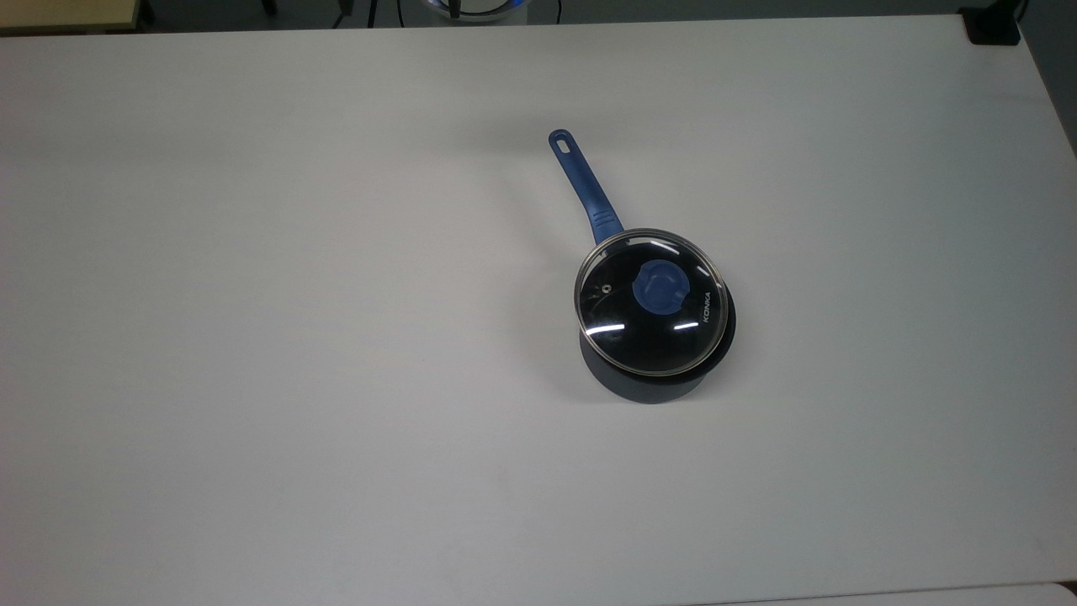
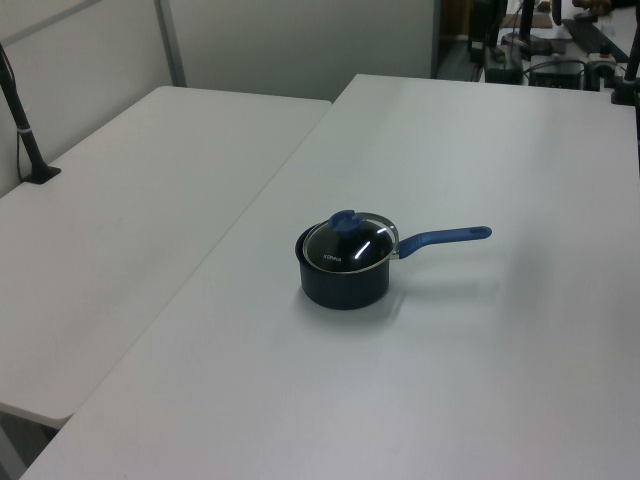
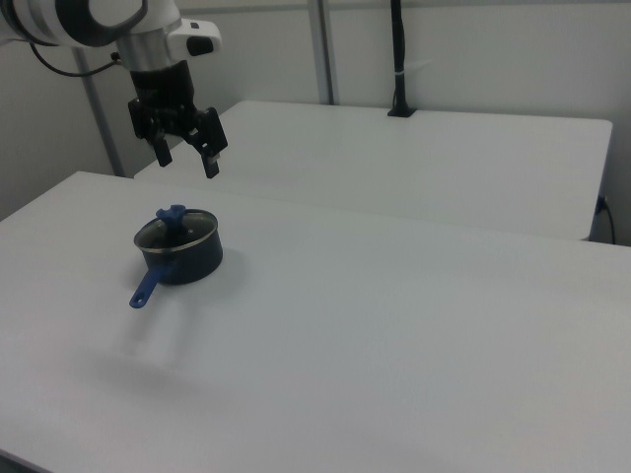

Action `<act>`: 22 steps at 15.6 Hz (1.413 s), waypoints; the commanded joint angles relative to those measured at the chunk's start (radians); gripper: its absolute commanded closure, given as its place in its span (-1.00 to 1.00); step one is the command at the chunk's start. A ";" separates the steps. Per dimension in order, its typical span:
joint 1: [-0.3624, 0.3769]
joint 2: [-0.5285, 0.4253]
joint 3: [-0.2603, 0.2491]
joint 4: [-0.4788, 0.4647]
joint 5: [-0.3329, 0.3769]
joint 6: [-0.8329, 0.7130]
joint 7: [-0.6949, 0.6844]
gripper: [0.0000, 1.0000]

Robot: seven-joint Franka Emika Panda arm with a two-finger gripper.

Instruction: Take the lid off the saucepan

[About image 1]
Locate glass lid with blue knob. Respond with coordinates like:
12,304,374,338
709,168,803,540
574,227,726,377

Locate black tripod legs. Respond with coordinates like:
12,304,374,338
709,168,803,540
332,0,381,29

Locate black box at table corner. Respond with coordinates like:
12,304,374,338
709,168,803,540
962,7,1023,46

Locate wooden side table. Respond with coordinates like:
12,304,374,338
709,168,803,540
0,0,142,36

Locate dark saucepan with blue handle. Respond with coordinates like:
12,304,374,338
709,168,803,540
549,129,737,406

